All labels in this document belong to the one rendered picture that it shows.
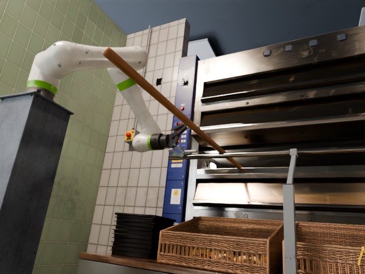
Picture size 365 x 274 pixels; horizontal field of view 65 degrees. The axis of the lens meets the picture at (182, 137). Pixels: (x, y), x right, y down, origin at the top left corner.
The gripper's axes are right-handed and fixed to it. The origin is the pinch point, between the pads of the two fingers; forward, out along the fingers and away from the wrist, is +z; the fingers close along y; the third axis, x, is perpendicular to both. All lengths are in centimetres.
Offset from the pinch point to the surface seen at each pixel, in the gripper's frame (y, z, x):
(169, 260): 60, -12, -6
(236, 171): 4, 4, -55
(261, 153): 4.2, 29.5, -17.5
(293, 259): 53, 47, 5
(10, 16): -75, -115, 51
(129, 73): 2, 8, 67
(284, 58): -77, 37, -55
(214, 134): -18.6, -7.5, -41.5
